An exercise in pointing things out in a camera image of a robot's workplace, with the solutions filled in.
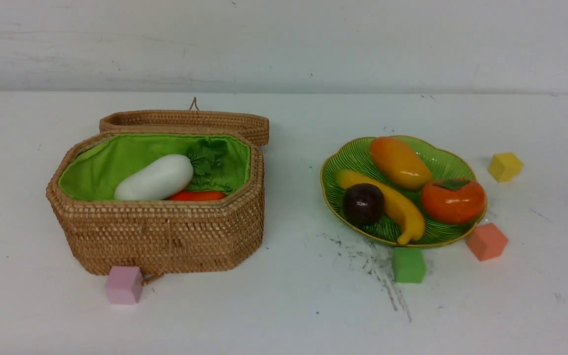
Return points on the dark purple plastic mangosteen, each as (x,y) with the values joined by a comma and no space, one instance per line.
(363,204)

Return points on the white radish with leaves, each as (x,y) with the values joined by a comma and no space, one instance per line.
(172,173)

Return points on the orange plastic carrot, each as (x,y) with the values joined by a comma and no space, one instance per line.
(187,195)

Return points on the orange yellow plastic mango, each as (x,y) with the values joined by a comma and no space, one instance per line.
(399,163)

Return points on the yellow plastic banana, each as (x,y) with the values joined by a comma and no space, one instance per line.
(399,208)

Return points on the orange plastic persimmon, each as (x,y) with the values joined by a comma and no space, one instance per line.
(454,201)

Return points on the woven rattan basket green lining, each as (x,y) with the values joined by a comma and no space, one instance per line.
(154,233)

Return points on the green foam cube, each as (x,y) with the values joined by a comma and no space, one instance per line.
(408,265)

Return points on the green glass scalloped plate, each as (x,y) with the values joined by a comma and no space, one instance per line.
(354,155)

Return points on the pink foam cube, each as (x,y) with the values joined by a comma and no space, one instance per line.
(124,285)

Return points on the salmon foam cube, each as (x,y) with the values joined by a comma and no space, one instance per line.
(486,242)

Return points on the yellow foam cube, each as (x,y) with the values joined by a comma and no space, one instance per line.
(504,167)

